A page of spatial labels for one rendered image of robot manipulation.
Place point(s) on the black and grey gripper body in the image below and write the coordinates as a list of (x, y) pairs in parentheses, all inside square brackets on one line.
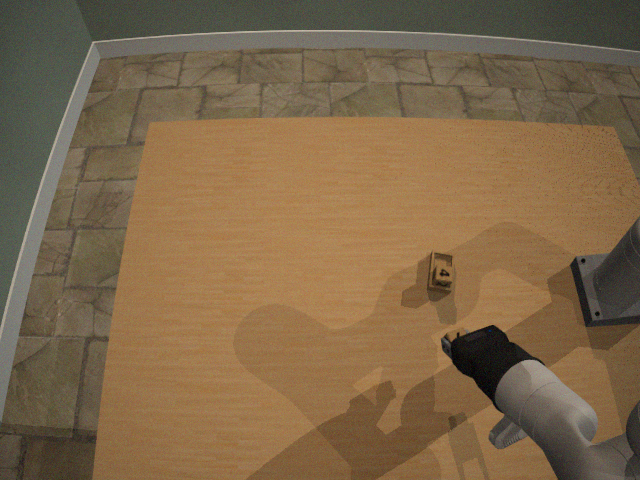
[(506, 374)]

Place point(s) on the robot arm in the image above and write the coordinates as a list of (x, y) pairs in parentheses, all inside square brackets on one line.
[(554, 415)]

